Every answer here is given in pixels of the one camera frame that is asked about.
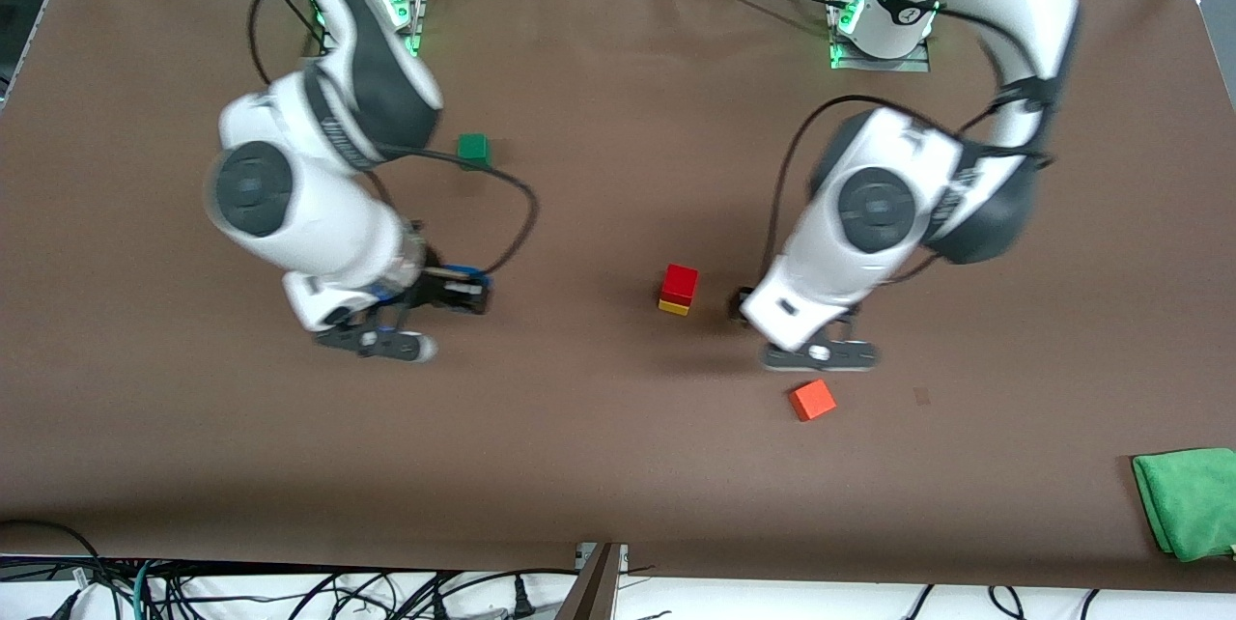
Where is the red wooden block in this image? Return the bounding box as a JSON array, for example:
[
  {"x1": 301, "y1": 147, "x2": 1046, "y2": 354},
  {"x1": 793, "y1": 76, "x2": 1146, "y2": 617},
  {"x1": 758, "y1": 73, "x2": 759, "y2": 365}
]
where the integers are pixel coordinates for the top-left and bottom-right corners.
[{"x1": 661, "y1": 264, "x2": 700, "y2": 306}]

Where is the orange wooden block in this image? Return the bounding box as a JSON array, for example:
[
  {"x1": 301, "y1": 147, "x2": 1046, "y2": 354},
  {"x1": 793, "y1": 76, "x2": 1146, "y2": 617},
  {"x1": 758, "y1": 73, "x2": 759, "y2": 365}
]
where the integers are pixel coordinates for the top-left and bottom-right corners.
[{"x1": 789, "y1": 379, "x2": 837, "y2": 423}]

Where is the brown table cover sheet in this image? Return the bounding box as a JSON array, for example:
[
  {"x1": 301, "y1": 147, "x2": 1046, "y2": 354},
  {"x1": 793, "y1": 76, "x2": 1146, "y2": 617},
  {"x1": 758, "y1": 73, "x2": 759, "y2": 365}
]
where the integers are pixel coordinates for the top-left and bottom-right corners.
[{"x1": 0, "y1": 0, "x2": 1236, "y2": 594}]

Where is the green microfibre cloth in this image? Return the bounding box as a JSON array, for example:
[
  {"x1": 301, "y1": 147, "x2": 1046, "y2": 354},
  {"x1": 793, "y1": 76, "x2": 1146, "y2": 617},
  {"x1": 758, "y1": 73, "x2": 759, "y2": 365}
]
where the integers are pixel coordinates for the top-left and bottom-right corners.
[{"x1": 1132, "y1": 447, "x2": 1236, "y2": 563}]

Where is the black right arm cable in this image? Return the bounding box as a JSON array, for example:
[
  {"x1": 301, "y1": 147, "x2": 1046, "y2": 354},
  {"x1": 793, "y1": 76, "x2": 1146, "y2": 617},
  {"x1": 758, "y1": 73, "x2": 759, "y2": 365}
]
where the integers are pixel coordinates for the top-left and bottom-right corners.
[{"x1": 248, "y1": 0, "x2": 540, "y2": 279}]

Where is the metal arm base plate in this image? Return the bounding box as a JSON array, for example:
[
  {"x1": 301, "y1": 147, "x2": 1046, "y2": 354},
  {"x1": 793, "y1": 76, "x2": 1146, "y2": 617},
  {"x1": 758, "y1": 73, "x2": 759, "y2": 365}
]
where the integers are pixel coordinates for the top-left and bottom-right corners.
[
  {"x1": 828, "y1": 0, "x2": 934, "y2": 72},
  {"x1": 319, "y1": 0, "x2": 428, "y2": 59}
]

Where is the black power plug cable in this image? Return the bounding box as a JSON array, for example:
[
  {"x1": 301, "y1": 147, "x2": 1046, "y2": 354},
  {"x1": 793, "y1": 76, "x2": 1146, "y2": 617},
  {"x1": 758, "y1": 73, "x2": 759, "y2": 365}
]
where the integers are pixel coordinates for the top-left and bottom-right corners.
[{"x1": 425, "y1": 567, "x2": 580, "y2": 620}]

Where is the metal table edge bracket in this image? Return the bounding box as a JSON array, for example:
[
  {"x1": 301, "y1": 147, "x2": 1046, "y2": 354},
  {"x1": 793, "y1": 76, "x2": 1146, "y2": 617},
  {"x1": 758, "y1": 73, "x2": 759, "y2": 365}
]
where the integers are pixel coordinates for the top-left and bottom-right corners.
[{"x1": 553, "y1": 542, "x2": 631, "y2": 620}]

